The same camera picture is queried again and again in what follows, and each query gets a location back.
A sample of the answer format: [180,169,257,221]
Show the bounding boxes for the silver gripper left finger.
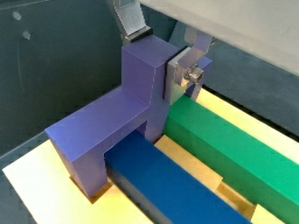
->
[106,0,152,45]

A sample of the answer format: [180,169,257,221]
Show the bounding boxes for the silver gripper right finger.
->
[162,26,212,104]

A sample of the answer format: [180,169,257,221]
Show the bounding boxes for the yellow slotted board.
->
[4,92,299,224]

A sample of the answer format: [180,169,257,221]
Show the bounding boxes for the blue bar block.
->
[105,131,251,224]

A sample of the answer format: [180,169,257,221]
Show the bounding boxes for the green bar block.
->
[164,96,299,224]

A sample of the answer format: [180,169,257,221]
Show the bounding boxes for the purple E-shaped block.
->
[45,35,210,197]

